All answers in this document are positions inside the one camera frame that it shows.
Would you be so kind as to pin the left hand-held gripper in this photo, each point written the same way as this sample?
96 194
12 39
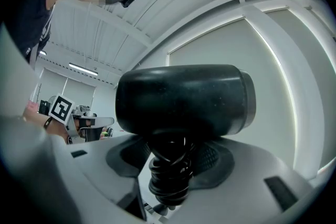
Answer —
62 110

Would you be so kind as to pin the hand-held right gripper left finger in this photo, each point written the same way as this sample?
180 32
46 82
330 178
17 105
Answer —
86 181

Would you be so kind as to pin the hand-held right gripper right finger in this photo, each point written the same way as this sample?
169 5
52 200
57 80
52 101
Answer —
244 191

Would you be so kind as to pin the black hair dryer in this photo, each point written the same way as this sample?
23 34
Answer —
183 102

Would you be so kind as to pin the person's left forearm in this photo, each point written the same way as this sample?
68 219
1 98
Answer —
43 120

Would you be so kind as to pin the black wristband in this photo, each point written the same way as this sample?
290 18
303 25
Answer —
48 122

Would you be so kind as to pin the long ceiling light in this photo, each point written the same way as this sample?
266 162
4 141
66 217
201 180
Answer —
82 68

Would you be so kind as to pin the coat rack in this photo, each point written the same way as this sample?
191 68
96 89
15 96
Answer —
36 90

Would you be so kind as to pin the small ceiling light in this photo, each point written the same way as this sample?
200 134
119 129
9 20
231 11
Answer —
42 53

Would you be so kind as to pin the narrow grey window blind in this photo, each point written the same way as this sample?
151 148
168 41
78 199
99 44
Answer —
312 81

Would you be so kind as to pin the person's dark shirt torso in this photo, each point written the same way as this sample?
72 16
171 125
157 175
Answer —
29 2

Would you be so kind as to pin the wide grey window blind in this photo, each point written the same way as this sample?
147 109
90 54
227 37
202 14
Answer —
231 44

